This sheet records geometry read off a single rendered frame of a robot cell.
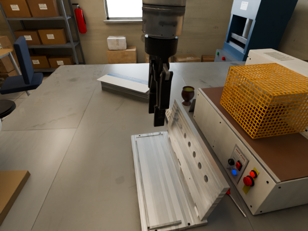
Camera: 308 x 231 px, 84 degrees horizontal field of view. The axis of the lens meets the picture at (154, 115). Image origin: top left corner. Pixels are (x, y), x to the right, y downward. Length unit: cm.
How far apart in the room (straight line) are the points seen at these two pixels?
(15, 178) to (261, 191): 86
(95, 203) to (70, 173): 19
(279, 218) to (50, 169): 87
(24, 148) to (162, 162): 66
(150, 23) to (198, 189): 50
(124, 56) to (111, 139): 298
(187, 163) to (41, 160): 64
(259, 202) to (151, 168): 38
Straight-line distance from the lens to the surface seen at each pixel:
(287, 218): 80
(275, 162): 64
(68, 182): 80
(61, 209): 75
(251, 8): 263
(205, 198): 60
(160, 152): 79
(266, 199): 66
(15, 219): 80
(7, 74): 415
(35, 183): 86
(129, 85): 117
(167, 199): 67
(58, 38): 407
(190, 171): 65
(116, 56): 378
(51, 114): 121
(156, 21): 38
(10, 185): 86
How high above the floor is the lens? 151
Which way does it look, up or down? 36 degrees down
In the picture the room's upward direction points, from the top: straight up
